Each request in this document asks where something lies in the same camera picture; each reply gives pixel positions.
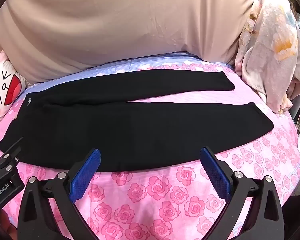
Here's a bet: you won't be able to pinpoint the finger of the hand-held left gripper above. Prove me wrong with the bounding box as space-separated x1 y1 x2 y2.
0 137 25 159

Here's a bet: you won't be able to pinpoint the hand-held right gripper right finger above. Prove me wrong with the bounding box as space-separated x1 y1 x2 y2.
200 147 284 240

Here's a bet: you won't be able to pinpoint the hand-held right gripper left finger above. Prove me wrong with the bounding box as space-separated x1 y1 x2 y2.
17 148 102 240

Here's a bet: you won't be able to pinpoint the black pants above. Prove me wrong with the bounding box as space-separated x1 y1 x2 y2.
0 70 274 174

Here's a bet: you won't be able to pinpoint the pink rose bedsheet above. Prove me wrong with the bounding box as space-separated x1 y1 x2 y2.
0 51 300 240

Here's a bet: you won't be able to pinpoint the pink cartoon face pillow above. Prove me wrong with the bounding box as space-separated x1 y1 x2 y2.
0 51 28 126

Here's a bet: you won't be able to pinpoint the pale floral blanket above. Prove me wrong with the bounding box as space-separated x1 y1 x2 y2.
234 0 300 113

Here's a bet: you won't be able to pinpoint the beige cloth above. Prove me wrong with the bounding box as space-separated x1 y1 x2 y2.
0 0 262 84

